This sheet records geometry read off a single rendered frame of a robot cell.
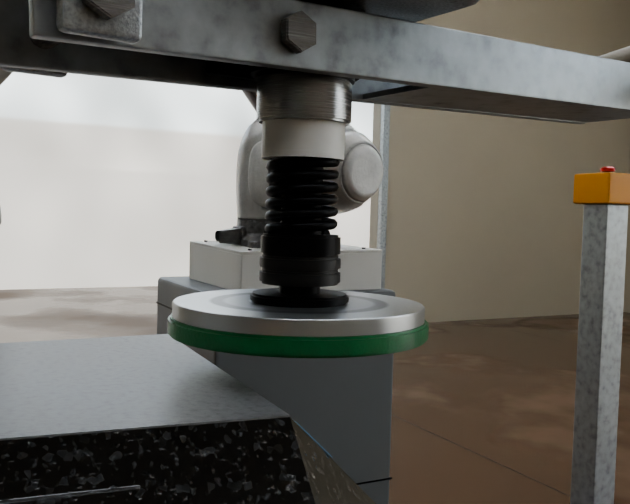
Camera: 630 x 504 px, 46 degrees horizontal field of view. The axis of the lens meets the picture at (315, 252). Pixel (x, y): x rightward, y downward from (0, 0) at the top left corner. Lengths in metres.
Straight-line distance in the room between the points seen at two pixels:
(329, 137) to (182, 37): 0.15
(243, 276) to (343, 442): 0.40
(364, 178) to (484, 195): 5.73
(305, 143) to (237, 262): 0.85
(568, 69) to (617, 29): 7.69
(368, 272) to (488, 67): 0.90
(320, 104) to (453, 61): 0.13
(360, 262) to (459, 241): 5.39
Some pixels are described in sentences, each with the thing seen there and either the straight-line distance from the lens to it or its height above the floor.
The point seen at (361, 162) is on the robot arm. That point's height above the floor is 1.05.
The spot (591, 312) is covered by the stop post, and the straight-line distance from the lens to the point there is 2.08.
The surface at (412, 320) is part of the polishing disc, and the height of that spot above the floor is 0.87.
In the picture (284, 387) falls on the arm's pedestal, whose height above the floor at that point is 0.62.
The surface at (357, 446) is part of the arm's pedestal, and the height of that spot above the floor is 0.48.
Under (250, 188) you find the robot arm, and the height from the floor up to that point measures 1.00.
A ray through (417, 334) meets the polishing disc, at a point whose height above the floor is 0.86.
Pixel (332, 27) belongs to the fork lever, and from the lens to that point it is 0.58.
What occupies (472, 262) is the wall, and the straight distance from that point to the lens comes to 7.01.
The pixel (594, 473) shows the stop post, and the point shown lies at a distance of 2.15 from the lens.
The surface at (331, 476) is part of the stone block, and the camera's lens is 0.52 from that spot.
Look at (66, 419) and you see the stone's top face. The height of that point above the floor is 0.82.
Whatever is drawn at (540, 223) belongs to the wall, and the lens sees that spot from 7.55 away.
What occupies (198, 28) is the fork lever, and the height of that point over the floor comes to 1.08.
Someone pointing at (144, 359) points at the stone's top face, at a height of 0.82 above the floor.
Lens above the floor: 0.96
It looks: 3 degrees down
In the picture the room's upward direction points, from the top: 2 degrees clockwise
